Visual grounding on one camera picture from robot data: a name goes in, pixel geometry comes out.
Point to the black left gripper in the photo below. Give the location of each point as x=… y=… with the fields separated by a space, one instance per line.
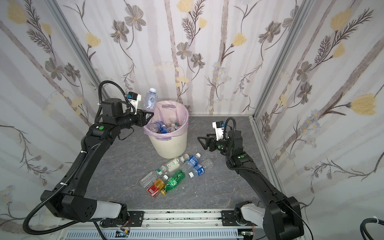
x=142 y=118

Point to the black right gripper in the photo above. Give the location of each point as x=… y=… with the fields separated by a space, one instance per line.
x=212 y=144

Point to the blue label water bottle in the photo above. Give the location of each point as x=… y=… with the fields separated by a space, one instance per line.
x=156 y=127

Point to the pepsi bottle white cap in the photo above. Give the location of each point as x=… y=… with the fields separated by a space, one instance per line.
x=164 y=129

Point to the small blue label bottle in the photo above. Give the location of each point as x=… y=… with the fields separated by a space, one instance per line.
x=201 y=168

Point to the clear bottle green red label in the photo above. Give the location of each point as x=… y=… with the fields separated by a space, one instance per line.
x=174 y=122

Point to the blue label bottle white cap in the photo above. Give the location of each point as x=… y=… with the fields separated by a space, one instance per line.
x=190 y=163

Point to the clear bottle green cap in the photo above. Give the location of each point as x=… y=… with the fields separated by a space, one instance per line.
x=150 y=178

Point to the pepsi bottle blue cap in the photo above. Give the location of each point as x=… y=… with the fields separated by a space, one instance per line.
x=172 y=129

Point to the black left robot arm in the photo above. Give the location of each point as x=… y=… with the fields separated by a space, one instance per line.
x=67 y=200

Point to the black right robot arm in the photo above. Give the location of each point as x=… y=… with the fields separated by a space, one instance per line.
x=281 y=217

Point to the pink bin liner bag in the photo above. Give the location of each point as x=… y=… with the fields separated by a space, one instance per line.
x=163 y=112

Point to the cream plastic waste bin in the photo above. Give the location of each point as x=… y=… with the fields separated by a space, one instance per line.
x=170 y=149

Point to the white green label bottle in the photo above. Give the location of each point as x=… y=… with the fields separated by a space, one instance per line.
x=175 y=164

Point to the green bottle lying centre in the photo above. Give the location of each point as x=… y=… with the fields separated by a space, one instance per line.
x=173 y=182

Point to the red yellow drink bottle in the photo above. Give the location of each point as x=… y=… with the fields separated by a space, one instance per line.
x=157 y=186

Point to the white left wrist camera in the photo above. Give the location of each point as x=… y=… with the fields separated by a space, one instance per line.
x=134 y=99

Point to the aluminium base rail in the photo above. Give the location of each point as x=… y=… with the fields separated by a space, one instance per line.
x=217 y=219

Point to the white slotted cable duct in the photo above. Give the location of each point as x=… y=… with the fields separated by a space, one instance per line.
x=178 y=234

